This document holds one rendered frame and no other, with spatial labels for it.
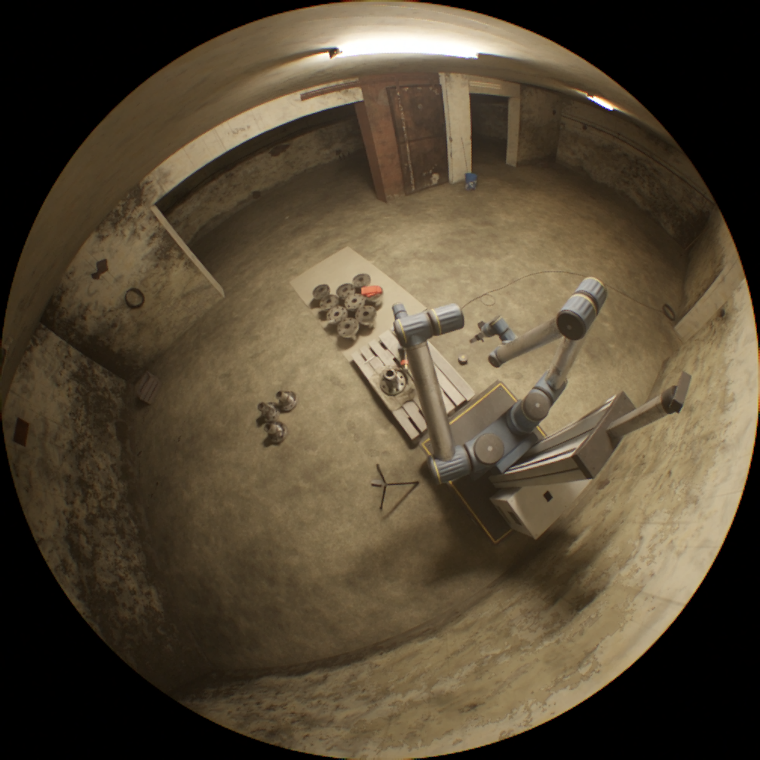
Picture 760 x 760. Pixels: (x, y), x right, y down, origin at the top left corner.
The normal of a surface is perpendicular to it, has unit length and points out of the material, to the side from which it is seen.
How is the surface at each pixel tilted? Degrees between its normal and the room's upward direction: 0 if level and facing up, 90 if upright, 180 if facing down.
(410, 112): 90
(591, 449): 0
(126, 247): 90
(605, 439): 0
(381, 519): 0
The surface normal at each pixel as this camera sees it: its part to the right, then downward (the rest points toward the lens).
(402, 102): 0.54, 0.72
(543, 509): -0.18, -0.41
